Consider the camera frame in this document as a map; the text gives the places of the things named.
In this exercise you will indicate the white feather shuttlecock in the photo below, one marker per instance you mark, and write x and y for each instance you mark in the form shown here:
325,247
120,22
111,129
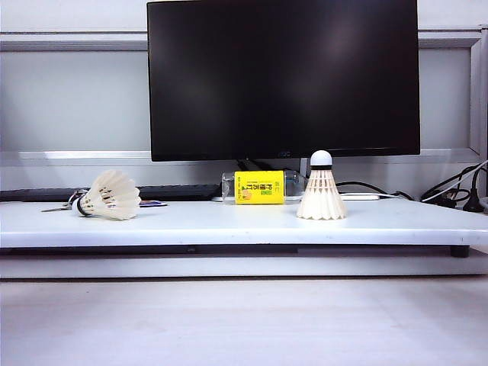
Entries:
114,198
322,198

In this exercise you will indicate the black computer keyboard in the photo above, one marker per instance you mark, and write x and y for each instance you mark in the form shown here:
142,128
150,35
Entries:
179,191

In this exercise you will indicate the white raised desk board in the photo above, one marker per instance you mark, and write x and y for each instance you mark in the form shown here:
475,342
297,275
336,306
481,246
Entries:
228,225

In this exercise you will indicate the black AOC computer monitor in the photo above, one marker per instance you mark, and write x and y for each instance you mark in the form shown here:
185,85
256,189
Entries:
282,76

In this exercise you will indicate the aluminium partition frame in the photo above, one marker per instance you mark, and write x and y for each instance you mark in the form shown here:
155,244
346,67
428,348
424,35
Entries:
476,95

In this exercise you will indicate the clear bottle with yellow label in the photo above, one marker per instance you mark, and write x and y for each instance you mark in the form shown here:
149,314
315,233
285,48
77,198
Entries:
259,187

